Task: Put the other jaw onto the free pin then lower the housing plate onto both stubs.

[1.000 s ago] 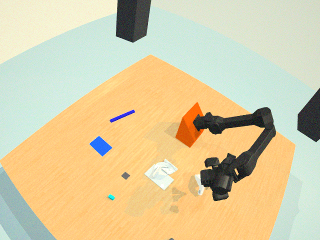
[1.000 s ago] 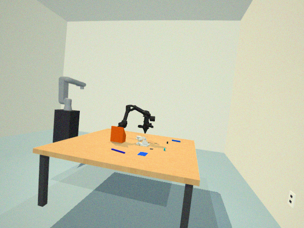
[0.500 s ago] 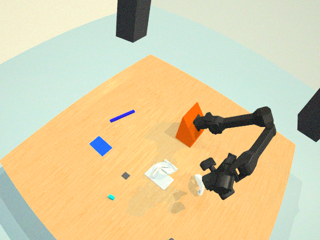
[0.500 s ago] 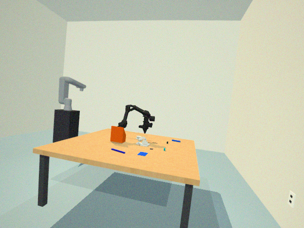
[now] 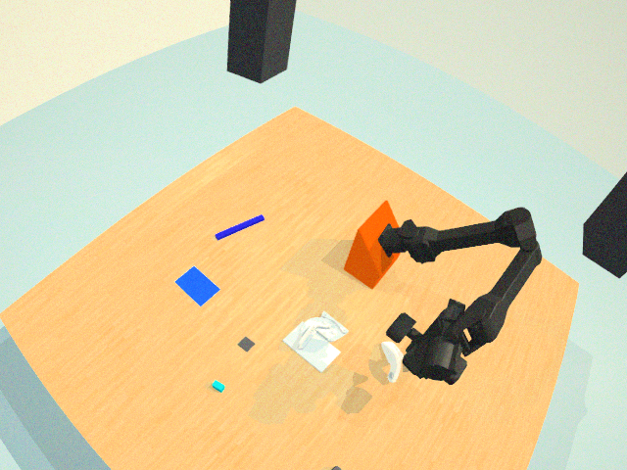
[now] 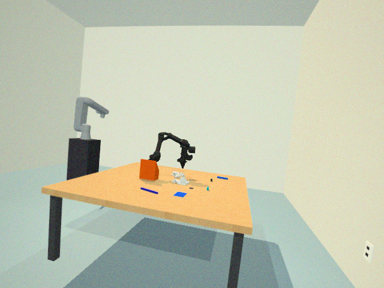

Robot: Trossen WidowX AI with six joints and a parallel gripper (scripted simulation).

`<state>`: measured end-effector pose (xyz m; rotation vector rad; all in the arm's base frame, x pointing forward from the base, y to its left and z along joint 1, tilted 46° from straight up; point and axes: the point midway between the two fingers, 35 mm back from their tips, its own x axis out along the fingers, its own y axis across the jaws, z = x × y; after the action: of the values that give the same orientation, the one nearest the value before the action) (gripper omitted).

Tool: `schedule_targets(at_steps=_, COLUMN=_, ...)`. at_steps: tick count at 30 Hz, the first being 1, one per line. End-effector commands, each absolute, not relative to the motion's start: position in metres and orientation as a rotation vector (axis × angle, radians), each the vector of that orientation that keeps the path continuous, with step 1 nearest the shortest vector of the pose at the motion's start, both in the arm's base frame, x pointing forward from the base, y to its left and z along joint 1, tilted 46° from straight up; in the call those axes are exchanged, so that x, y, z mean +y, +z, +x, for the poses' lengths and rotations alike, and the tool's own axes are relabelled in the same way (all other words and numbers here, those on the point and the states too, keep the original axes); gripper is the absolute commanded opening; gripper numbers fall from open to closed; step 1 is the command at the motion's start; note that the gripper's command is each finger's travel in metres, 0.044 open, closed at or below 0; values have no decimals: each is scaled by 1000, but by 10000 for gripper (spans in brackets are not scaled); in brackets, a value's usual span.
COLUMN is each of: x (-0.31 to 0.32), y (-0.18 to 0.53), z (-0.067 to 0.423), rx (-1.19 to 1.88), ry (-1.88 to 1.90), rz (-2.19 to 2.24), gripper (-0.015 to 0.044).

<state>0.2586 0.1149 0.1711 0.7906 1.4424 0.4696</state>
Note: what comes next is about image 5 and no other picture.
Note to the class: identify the blue flat bar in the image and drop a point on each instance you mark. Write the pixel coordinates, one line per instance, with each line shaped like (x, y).
(240, 226)

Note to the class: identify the small cyan block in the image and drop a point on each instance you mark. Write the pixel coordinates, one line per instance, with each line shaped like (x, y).
(218, 386)

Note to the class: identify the blue flat rectangular plate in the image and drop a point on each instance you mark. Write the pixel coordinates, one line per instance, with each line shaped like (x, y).
(197, 286)

